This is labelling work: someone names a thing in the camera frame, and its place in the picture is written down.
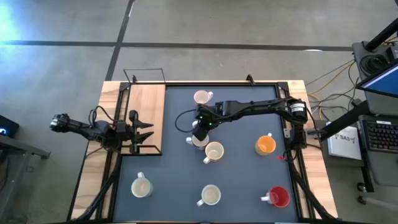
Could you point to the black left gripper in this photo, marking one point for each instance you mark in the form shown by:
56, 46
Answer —
133, 143

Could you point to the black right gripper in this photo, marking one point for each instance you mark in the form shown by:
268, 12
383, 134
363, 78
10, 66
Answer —
206, 116

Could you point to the white ceramic mug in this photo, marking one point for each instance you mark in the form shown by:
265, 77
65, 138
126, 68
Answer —
199, 144
211, 195

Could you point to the teal patterned mug blue rim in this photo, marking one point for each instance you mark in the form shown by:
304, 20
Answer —
141, 187

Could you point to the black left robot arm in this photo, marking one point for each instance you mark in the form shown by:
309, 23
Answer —
93, 130

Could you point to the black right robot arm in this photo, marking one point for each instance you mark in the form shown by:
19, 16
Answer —
258, 107

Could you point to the yellow cream mug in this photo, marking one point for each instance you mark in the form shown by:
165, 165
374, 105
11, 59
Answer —
214, 152

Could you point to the grey table mat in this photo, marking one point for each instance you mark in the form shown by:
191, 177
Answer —
174, 174

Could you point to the grey metal bench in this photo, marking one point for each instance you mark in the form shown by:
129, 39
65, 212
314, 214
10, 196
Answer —
15, 149

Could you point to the dark device with blue light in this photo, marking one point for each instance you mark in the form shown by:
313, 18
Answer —
7, 126

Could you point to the white printed paper sheet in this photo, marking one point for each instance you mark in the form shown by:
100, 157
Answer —
343, 143

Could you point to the black cart wheel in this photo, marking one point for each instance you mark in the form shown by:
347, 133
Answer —
361, 187

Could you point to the black keyboard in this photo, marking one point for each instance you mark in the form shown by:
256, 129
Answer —
382, 135

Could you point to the grey equipment cart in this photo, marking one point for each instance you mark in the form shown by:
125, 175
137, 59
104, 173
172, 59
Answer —
385, 168

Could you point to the laptop with blue screen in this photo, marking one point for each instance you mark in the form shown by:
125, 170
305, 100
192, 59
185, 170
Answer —
384, 82

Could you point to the black frame clamp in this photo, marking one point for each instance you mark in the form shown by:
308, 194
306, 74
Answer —
249, 79
134, 79

